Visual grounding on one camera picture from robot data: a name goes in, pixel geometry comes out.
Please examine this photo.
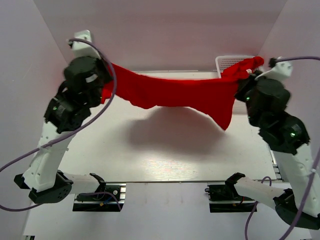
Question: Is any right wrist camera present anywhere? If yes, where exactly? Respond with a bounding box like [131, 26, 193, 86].
[255, 58, 293, 82]

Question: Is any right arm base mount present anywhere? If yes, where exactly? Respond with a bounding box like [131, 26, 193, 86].
[204, 182, 256, 213]

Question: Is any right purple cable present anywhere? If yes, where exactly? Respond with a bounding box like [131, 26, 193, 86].
[244, 55, 320, 240]

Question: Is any white plastic basket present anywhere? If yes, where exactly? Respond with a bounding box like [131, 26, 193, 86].
[215, 55, 261, 115]

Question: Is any red t shirt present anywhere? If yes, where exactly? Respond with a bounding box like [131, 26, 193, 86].
[221, 56, 265, 82]
[113, 65, 238, 130]

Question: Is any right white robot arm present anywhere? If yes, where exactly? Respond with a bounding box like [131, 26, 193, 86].
[225, 74, 320, 230]

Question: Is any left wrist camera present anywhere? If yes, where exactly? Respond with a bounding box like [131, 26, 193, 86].
[67, 29, 101, 60]

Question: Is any purple cable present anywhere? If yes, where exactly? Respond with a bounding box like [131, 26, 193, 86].
[244, 55, 320, 240]
[0, 37, 118, 213]

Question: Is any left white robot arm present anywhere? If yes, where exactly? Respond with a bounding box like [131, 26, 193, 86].
[14, 56, 113, 204]

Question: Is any crumpled red t shirt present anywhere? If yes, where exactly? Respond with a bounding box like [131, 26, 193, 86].
[221, 56, 265, 82]

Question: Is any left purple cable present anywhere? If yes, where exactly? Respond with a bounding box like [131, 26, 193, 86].
[0, 37, 118, 213]

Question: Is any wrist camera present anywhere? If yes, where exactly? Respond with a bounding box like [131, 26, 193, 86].
[255, 58, 293, 82]
[67, 29, 101, 60]

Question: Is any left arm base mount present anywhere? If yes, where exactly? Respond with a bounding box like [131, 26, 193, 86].
[72, 183, 127, 213]

